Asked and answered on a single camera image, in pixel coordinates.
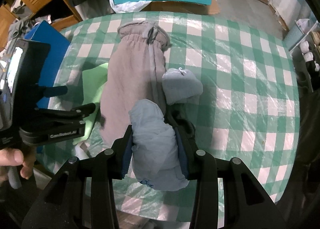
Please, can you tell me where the shoe rack with shoes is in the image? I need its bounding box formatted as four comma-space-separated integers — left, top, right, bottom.
289, 19, 319, 97

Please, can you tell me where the light blue trash bin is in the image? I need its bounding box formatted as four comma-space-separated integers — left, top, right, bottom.
283, 25, 304, 50

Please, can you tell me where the small grey sock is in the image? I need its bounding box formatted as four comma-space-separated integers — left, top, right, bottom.
162, 68, 203, 105

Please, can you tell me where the light green cloth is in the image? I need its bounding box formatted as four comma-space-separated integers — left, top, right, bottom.
73, 63, 108, 145

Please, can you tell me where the light blue sock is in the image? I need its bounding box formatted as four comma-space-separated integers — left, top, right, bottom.
129, 99, 189, 192

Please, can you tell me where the brown flat cardboard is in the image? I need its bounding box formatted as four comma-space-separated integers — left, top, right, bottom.
142, 0, 220, 15

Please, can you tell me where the green checkered tablecloth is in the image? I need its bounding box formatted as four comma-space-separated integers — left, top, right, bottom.
42, 11, 301, 222

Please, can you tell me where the white plastic bag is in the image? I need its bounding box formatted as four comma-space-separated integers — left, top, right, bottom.
109, 0, 151, 13

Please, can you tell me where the open cardboard box blue rim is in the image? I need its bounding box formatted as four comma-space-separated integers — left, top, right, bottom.
17, 21, 70, 109

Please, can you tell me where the person's left hand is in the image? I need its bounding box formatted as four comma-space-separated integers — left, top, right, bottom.
0, 148, 36, 183

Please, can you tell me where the grey hoodie pile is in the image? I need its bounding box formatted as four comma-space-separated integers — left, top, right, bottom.
8, 17, 34, 42

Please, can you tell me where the long grey fleece mitten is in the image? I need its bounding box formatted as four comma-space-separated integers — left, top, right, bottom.
100, 21, 170, 146

